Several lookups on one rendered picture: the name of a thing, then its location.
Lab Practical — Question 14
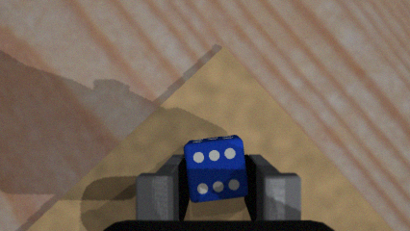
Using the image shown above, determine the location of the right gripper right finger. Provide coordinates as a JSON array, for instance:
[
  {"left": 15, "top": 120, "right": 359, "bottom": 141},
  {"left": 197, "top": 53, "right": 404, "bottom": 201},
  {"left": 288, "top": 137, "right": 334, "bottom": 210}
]
[{"left": 244, "top": 154, "right": 301, "bottom": 220}]

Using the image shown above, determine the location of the blue die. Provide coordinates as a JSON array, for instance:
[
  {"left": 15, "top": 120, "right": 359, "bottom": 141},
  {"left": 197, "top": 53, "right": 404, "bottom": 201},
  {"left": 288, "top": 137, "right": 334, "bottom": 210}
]
[{"left": 184, "top": 135, "right": 248, "bottom": 203}]

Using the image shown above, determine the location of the tan square mat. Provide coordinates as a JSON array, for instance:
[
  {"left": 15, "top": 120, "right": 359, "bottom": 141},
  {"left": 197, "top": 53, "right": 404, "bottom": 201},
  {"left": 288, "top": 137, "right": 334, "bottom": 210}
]
[{"left": 27, "top": 47, "right": 393, "bottom": 231}]

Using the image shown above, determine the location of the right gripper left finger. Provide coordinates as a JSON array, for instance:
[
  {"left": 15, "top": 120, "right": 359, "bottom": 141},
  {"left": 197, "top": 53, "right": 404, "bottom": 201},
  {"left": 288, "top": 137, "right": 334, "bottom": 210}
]
[{"left": 136, "top": 154, "right": 190, "bottom": 220}]

